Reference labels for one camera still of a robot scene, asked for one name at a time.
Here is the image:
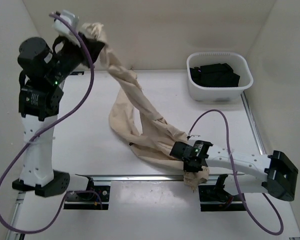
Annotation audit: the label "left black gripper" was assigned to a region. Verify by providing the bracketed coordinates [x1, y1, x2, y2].
[49, 30, 106, 82]

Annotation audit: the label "beige trousers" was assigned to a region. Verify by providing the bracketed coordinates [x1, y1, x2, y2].
[78, 21, 210, 195]

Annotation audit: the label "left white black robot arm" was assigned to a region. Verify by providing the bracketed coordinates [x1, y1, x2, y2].
[12, 36, 95, 200]

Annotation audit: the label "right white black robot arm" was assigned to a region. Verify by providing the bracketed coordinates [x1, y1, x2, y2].
[170, 140, 299, 202]

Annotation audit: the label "black folded trousers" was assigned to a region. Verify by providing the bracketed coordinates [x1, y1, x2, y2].
[189, 63, 241, 88]

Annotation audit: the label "small black label sticker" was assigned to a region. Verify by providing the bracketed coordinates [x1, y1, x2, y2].
[70, 71, 85, 76]

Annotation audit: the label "white plastic basket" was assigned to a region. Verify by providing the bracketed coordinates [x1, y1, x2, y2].
[186, 51, 254, 102]

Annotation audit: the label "front aluminium rail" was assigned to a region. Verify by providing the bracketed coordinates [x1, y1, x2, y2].
[69, 174, 226, 183]

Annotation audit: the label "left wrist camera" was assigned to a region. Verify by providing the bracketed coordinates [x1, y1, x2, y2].
[52, 9, 80, 35]

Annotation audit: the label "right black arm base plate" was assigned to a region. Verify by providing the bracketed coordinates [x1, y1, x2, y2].
[198, 174, 246, 212]

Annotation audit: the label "right aluminium rail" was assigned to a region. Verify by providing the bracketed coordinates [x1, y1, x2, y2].
[240, 92, 266, 155]

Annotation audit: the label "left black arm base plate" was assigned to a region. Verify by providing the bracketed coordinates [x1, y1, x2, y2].
[63, 178, 111, 211]

